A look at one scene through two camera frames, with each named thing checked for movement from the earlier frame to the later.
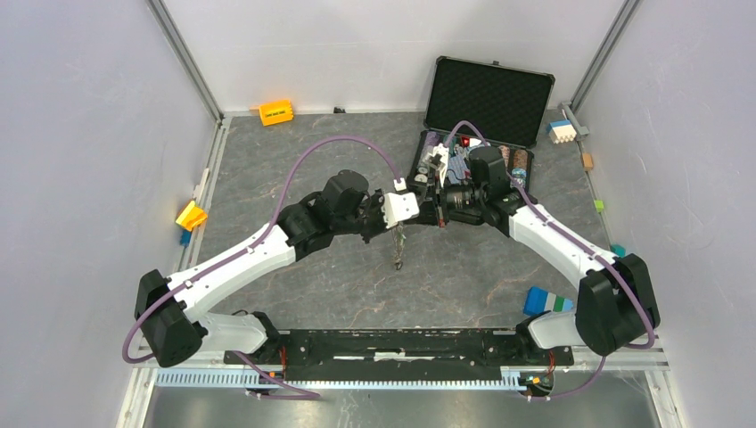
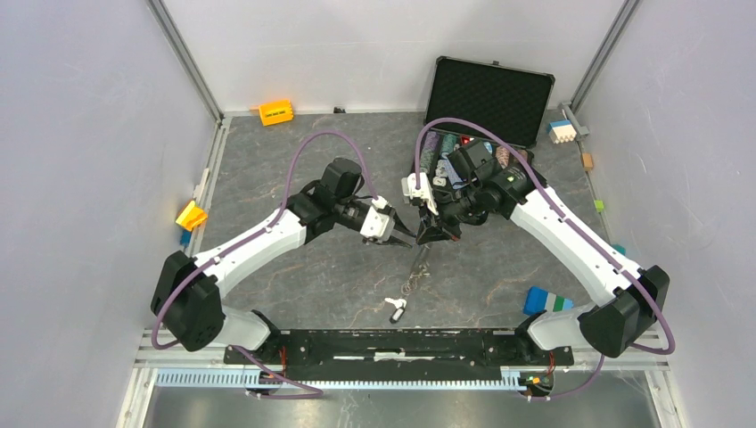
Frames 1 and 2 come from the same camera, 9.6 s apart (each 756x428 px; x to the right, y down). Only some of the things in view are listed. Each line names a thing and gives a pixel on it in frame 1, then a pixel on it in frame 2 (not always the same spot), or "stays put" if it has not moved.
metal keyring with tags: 398,238 -> 407,287
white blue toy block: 561,131 stays put
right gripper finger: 427,215 -> 431,232
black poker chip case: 476,102 stays put
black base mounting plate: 399,355 stays put
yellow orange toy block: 192,217 stays put
